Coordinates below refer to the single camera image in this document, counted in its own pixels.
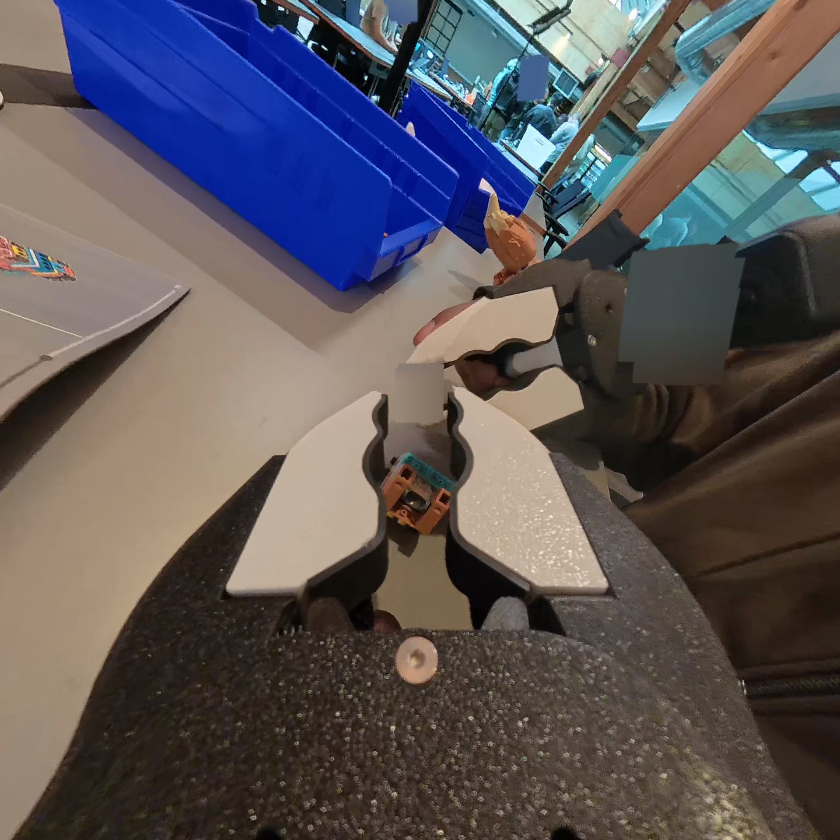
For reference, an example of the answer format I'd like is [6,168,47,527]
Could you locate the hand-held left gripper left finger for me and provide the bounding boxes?
[224,390,390,611]

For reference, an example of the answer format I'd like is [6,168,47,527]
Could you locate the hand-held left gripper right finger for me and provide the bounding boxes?
[446,386,609,611]

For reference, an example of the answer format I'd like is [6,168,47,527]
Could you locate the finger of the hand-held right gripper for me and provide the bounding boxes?
[489,363,586,434]
[407,287,567,367]

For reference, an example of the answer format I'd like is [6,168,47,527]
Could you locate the brown teal toy brick model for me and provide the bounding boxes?
[379,451,458,537]

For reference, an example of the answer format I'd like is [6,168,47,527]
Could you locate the grey instruction booklet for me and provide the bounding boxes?
[0,202,193,421]

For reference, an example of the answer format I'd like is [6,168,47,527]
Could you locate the grey desk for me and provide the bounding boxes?
[0,0,634,840]

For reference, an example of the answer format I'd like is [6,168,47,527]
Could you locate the person's right hand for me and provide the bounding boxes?
[412,301,517,399]

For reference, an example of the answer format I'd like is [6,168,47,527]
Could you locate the tan toy figure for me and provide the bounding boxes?
[483,190,547,287]

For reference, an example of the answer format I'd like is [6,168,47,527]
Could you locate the black office chair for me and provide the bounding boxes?
[537,176,596,258]

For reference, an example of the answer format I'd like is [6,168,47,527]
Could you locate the blue storage bin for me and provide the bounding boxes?
[177,0,462,221]
[56,0,445,291]
[398,84,538,255]

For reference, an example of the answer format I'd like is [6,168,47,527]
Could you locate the person's brown jacket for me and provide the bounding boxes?
[617,217,840,840]

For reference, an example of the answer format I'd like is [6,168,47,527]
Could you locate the black stand pole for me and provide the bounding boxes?
[379,0,441,119]

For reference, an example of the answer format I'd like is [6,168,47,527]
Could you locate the wooden post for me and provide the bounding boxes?
[541,0,818,234]

